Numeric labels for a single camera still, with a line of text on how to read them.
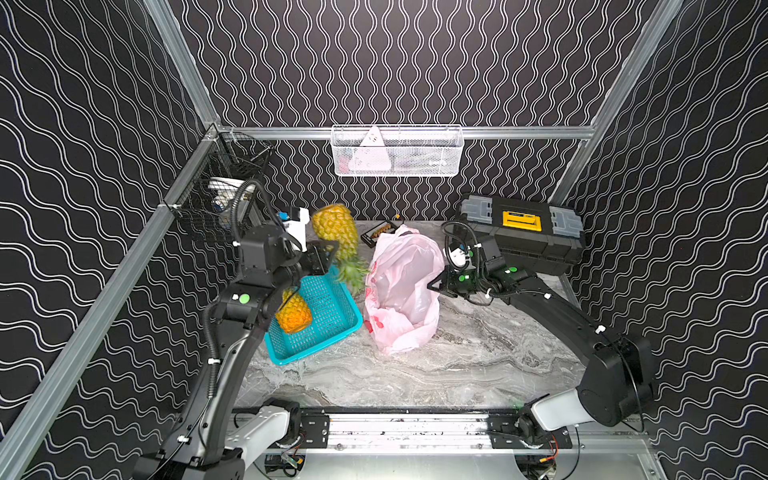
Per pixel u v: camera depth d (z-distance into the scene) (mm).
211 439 433
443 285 724
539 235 945
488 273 639
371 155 892
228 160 981
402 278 991
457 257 770
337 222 652
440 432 764
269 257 475
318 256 576
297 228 584
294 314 857
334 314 958
